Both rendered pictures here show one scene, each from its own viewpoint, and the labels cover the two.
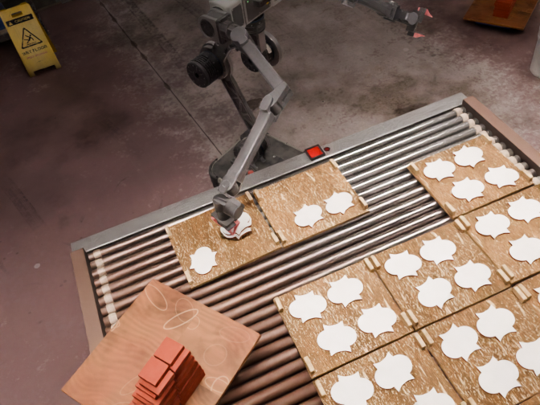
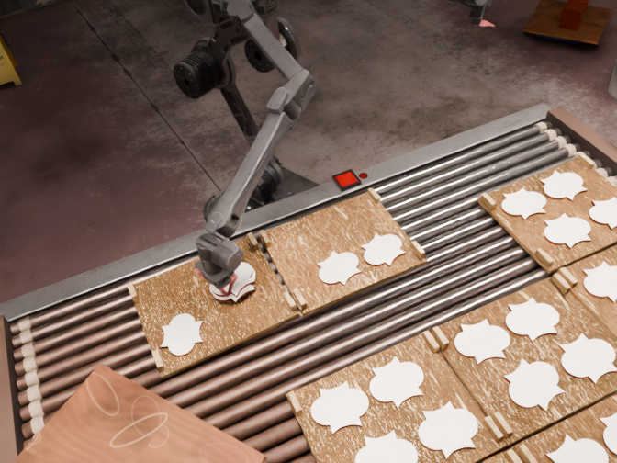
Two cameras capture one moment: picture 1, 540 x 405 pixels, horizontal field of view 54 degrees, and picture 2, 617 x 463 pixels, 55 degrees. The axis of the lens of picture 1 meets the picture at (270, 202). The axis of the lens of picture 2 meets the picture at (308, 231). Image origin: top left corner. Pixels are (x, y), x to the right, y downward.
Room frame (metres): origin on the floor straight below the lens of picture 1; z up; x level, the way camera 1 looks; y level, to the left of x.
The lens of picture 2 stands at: (0.32, 0.00, 2.30)
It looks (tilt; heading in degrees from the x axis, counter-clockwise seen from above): 47 degrees down; 356
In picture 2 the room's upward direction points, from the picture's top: 7 degrees counter-clockwise
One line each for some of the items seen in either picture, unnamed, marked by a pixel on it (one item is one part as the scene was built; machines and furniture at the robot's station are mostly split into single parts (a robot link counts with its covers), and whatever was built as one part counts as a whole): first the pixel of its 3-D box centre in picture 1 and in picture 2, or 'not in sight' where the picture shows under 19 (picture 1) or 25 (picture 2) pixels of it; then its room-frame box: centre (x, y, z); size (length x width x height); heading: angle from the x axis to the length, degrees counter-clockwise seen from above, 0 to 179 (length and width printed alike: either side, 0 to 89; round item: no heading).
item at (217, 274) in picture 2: (222, 212); (212, 262); (1.41, 0.20, 1.09); 0.10 x 0.07 x 0.07; 38
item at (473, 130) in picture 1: (302, 200); (330, 246); (1.56, -0.15, 0.90); 1.95 x 0.05 x 0.05; 105
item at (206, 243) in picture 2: (221, 203); (209, 248); (1.41, 0.19, 1.15); 0.07 x 0.06 x 0.07; 44
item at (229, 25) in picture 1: (230, 30); (228, 4); (2.16, 0.04, 1.45); 0.09 x 0.08 x 0.12; 133
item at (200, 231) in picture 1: (221, 238); (210, 300); (1.40, 0.23, 0.93); 0.41 x 0.35 x 0.02; 108
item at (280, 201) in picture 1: (309, 202); (340, 248); (1.52, -0.17, 0.93); 0.41 x 0.35 x 0.02; 106
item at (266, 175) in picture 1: (283, 171); (302, 207); (1.77, -0.09, 0.89); 2.08 x 0.08 x 0.06; 105
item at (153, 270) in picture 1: (307, 207); (337, 256); (1.51, -0.16, 0.90); 1.95 x 0.05 x 0.05; 105
